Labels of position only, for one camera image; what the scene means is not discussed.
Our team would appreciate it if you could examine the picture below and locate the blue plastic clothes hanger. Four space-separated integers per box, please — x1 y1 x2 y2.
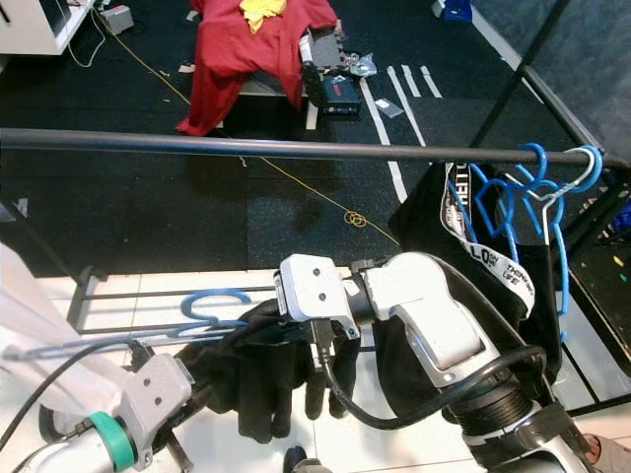
449 163 519 262
513 143 578 341
49 288 254 356

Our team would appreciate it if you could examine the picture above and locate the black fuzzy garment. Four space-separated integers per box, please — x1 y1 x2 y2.
177 296 361 444

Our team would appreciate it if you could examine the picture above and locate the black metal clothes rack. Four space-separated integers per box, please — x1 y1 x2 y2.
0 0 631 420

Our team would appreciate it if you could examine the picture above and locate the red shirt with yellow print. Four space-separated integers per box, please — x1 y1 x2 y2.
175 0 341 137

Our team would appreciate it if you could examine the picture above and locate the small grey box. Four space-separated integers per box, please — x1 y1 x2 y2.
101 5 137 35

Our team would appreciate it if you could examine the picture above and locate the black folding chair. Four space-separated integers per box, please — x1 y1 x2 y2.
562 168 631 395

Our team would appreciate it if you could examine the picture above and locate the blue box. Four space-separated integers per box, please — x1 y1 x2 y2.
432 0 472 23

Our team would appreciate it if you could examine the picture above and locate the white shelf unit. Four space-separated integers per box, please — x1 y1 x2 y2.
0 0 95 55

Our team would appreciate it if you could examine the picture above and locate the person in blue shorts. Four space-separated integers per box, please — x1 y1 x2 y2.
587 434 631 472

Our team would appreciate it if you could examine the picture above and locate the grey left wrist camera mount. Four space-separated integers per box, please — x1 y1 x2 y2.
123 353 196 444

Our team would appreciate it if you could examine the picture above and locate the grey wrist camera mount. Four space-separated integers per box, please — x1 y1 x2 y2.
276 253 361 371
123 353 196 444

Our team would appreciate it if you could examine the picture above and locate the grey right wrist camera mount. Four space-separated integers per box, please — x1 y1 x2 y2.
276 253 361 371

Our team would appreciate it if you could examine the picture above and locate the yellow cord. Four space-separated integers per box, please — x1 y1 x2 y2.
104 10 395 252

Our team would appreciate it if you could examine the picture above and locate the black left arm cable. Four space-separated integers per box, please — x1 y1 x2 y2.
0 335 149 473

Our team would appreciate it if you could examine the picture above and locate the white wire hanger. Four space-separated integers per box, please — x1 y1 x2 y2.
523 146 604 247

